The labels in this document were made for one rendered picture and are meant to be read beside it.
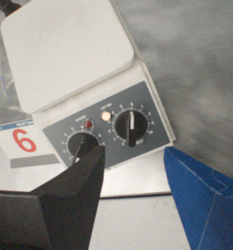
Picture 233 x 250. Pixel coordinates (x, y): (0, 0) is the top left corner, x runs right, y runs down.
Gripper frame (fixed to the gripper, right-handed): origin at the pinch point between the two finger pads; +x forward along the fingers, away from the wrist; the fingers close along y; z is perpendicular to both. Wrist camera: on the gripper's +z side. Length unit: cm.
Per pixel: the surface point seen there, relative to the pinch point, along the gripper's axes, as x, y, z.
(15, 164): 15.9, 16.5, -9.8
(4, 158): 17.1, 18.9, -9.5
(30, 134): 15.1, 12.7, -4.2
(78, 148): 9.3, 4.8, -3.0
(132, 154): 11.0, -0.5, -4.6
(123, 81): 11.2, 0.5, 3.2
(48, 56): 11.9, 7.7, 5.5
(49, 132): 11.0, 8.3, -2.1
